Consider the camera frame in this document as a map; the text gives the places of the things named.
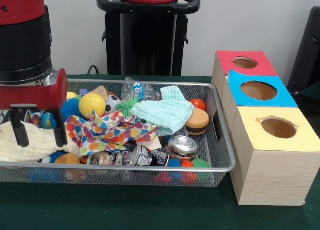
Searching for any shallow clear mesh bin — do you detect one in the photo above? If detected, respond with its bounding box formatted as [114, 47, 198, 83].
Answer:
[0, 78, 237, 188]

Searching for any toy hamburger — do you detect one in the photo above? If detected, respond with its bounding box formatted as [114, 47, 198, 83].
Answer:
[185, 108, 210, 136]

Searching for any red ball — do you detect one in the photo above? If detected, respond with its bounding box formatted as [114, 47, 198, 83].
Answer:
[190, 98, 207, 112]

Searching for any crushed silver can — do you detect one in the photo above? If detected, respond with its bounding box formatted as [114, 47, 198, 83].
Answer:
[168, 135, 198, 156]

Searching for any black stand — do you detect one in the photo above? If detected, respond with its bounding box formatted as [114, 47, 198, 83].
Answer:
[290, 6, 320, 98]

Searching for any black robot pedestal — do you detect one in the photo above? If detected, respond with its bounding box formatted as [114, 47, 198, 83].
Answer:
[97, 0, 201, 77]

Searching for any dark green table cloth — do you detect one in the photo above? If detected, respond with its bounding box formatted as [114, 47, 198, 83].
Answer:
[0, 74, 320, 230]

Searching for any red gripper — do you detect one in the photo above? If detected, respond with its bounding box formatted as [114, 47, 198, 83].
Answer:
[0, 67, 69, 148]

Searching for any cream yellow cloth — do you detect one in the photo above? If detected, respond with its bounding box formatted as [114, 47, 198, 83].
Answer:
[0, 121, 81, 163]

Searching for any colourful polka dot cloth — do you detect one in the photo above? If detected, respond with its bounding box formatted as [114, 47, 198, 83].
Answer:
[65, 110, 160, 157]

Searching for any blue spiky ball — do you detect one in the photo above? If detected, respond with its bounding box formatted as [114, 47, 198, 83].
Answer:
[41, 98, 83, 131]

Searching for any large yellow ball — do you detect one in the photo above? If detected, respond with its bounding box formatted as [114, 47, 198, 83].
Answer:
[79, 93, 107, 119]

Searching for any mint green cloth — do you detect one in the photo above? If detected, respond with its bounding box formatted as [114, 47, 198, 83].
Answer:
[131, 86, 196, 137]

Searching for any wooden box with three holes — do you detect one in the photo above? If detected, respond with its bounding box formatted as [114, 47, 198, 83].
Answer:
[212, 50, 320, 207]

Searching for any crushed clear plastic bottle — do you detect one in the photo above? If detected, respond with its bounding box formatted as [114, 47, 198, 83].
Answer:
[121, 77, 162, 102]

